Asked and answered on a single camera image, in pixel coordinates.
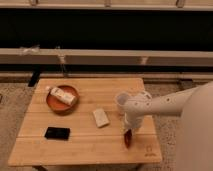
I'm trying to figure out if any red chili pepper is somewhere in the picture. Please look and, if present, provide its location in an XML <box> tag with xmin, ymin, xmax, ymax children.
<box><xmin>124</xmin><ymin>129</ymin><xmax>132</xmax><ymax>148</ymax></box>

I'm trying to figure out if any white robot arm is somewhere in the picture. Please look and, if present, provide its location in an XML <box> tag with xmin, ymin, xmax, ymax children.
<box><xmin>123</xmin><ymin>81</ymin><xmax>213</xmax><ymax>171</ymax></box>

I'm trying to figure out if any white ceramic cup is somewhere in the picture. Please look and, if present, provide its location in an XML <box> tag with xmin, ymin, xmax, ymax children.
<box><xmin>115</xmin><ymin>92</ymin><xmax>131</xmax><ymax>115</ymax></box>

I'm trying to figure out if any white rectangular sponge block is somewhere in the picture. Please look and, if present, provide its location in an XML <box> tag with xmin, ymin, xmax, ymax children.
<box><xmin>93</xmin><ymin>108</ymin><xmax>109</xmax><ymax>128</ymax></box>

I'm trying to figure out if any wooden table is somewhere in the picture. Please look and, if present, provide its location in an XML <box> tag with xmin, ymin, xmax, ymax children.
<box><xmin>8</xmin><ymin>78</ymin><xmax>162</xmax><ymax>166</ymax></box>

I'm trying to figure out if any white tube on plate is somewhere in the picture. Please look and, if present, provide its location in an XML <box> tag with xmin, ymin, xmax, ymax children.
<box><xmin>50</xmin><ymin>87</ymin><xmax>76</xmax><ymax>105</ymax></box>

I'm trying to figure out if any black rectangular phone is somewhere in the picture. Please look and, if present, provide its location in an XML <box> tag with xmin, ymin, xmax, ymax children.
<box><xmin>45</xmin><ymin>127</ymin><xmax>70</xmax><ymax>140</ymax></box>

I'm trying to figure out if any orange round plate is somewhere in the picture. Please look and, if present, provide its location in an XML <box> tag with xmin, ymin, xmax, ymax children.
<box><xmin>46</xmin><ymin>85</ymin><xmax>79</xmax><ymax>113</ymax></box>

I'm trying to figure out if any grey horizontal rail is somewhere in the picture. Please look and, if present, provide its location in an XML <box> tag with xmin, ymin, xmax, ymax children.
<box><xmin>0</xmin><ymin>48</ymin><xmax>213</xmax><ymax>66</ymax></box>

